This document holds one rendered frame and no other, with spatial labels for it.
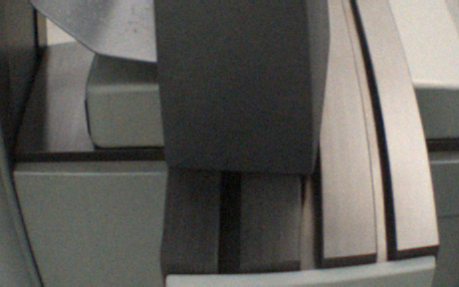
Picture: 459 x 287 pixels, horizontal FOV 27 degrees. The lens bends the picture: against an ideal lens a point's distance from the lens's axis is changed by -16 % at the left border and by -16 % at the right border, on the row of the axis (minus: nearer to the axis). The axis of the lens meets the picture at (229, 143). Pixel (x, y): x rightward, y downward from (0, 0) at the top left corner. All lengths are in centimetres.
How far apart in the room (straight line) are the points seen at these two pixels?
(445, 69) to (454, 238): 27
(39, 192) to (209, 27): 55
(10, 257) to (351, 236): 64
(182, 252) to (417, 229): 19
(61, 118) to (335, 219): 58
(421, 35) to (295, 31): 53
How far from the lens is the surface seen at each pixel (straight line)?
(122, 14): 124
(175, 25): 81
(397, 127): 93
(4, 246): 133
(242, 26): 80
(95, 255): 136
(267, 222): 83
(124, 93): 120
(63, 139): 129
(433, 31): 132
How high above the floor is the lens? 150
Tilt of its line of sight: 36 degrees down
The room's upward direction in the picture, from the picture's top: 4 degrees counter-clockwise
